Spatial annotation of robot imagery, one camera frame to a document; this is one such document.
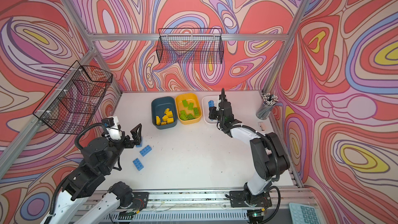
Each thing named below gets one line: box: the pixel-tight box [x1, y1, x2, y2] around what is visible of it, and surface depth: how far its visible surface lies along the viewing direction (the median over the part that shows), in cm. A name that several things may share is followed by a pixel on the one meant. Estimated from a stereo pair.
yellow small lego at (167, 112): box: [164, 107, 173, 116], surface depth 107 cm
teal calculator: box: [288, 202, 321, 224], surface depth 70 cm
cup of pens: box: [256, 92, 279, 121], surface depth 97 cm
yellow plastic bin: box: [175, 92, 203, 125], surface depth 110 cm
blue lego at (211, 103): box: [207, 100, 216, 108], surface depth 93 cm
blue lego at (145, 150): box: [139, 144, 153, 158], surface depth 90 cm
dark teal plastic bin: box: [151, 96, 178, 130], surface depth 106 cm
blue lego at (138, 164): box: [132, 157, 145, 172], surface depth 84 cm
